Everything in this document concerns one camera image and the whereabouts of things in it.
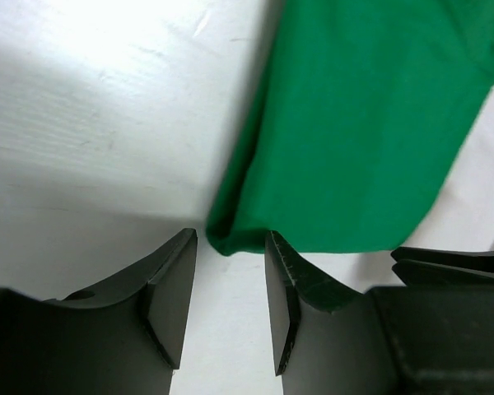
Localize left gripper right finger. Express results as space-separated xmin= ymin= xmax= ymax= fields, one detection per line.
xmin=264 ymin=231 xmax=399 ymax=394

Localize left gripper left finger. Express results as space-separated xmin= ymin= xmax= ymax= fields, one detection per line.
xmin=40 ymin=228 xmax=198 ymax=394

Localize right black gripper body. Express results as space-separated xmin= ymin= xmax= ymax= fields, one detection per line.
xmin=391 ymin=247 xmax=494 ymax=286

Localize green t shirt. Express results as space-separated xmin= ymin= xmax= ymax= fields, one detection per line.
xmin=206 ymin=1 xmax=494 ymax=256

